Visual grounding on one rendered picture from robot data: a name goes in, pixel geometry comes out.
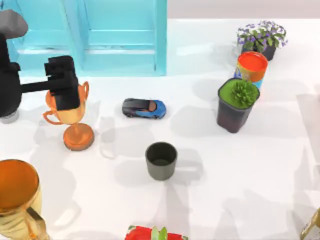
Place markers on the dark grey cup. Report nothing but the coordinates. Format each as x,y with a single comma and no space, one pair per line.
161,165

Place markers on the orange can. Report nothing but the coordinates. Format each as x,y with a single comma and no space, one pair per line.
252,67

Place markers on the blue and black toy car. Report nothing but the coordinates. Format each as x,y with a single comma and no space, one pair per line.
147,108

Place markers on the large gold trophy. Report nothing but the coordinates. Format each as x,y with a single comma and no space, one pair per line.
15,195

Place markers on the red plant pot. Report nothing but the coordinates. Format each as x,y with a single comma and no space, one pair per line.
142,235

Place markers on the purple flowers in black pot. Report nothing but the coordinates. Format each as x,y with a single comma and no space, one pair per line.
262,35

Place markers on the green plant in black pot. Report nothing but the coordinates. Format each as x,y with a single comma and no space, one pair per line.
232,112

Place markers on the pale grey rounded box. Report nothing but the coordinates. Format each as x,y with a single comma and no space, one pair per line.
11,23

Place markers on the light blue rack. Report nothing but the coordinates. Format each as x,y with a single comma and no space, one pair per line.
120,35

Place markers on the bronze trophy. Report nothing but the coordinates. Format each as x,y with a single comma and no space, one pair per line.
75,125

